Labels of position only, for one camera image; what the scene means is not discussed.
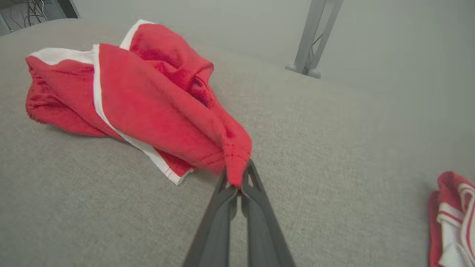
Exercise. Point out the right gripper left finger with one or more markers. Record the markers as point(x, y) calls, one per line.
point(213, 237)

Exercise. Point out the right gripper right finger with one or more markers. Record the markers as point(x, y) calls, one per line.
point(263, 237)

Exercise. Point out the red shorts with white hem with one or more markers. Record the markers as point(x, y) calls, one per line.
point(148, 104)

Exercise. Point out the red jersey with white trim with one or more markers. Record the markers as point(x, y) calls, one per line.
point(452, 222)

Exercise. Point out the dark grey panel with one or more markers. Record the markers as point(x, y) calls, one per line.
point(68, 7)

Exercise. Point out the grey metal truss post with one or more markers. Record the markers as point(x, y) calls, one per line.
point(311, 37)

